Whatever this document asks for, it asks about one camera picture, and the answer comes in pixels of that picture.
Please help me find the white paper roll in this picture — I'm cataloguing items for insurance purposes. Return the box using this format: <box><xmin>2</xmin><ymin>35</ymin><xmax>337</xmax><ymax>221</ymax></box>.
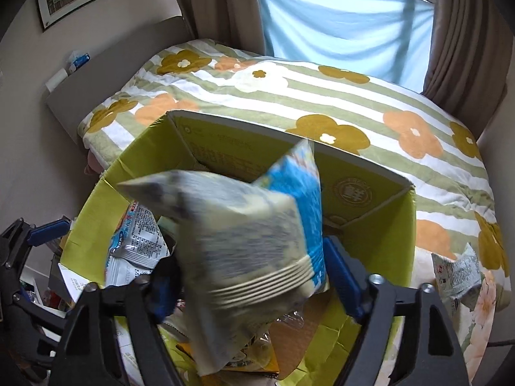
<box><xmin>45</xmin><ymin>68</ymin><xmax>69</xmax><ymax>91</ymax></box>

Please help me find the grey headboard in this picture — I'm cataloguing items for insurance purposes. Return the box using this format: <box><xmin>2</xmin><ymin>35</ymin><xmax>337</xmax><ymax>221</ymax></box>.
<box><xmin>45</xmin><ymin>16</ymin><xmax>194</xmax><ymax>145</ymax></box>

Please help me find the blue cream snack packet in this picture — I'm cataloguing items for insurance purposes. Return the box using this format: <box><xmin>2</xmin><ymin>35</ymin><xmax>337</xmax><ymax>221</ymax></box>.
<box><xmin>116</xmin><ymin>139</ymin><xmax>331</xmax><ymax>376</ymax></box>

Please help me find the pink bed sheet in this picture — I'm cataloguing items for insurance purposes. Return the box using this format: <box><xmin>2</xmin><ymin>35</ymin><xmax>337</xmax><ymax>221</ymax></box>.
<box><xmin>82</xmin><ymin>150</ymin><xmax>103</xmax><ymax>174</ymax></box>

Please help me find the yellow-green cardboard box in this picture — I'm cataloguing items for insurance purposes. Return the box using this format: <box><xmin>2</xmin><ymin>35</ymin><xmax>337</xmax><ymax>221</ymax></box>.
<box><xmin>60</xmin><ymin>110</ymin><xmax>416</xmax><ymax>386</ymax></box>

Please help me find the silver red blue snack packet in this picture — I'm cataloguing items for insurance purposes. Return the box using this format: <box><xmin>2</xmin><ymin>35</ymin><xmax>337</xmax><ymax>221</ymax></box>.
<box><xmin>105</xmin><ymin>202</ymin><xmax>172</xmax><ymax>270</ymax></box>

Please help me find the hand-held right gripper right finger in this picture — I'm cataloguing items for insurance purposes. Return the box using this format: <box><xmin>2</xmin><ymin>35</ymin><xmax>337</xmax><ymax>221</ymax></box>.
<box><xmin>324</xmin><ymin>236</ymin><xmax>470</xmax><ymax>386</ymax></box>

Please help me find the blue tissue pack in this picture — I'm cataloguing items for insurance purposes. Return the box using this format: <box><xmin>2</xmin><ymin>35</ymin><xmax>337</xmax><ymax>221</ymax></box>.
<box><xmin>66</xmin><ymin>50</ymin><xmax>91</xmax><ymax>74</ymax></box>

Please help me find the bed with floral duvet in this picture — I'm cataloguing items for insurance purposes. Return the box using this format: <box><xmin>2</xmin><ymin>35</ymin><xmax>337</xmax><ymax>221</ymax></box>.
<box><xmin>78</xmin><ymin>38</ymin><xmax>510</xmax><ymax>278</ymax></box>

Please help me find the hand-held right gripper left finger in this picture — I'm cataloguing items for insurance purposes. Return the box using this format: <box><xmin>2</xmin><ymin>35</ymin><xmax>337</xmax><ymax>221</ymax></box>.
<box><xmin>47</xmin><ymin>257</ymin><xmax>186</xmax><ymax>386</ymax></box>

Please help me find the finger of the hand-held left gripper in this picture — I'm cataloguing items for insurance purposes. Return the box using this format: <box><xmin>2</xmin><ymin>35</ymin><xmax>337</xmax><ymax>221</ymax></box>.
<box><xmin>0</xmin><ymin>218</ymin><xmax>70</xmax><ymax>268</ymax></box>

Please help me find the brown curtain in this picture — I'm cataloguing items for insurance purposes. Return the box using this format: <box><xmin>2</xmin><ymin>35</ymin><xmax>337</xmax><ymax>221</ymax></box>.
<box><xmin>167</xmin><ymin>0</ymin><xmax>266</xmax><ymax>55</ymax></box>
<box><xmin>420</xmin><ymin>0</ymin><xmax>508</xmax><ymax>117</ymax></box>

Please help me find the light blue cloth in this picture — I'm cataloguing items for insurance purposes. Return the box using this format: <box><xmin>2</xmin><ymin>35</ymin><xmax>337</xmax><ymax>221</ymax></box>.
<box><xmin>257</xmin><ymin>0</ymin><xmax>437</xmax><ymax>94</ymax></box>

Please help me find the silver snack packet red mark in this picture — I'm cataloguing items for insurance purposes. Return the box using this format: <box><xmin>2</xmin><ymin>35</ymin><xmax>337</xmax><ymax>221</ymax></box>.
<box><xmin>431</xmin><ymin>243</ymin><xmax>483</xmax><ymax>310</ymax></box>

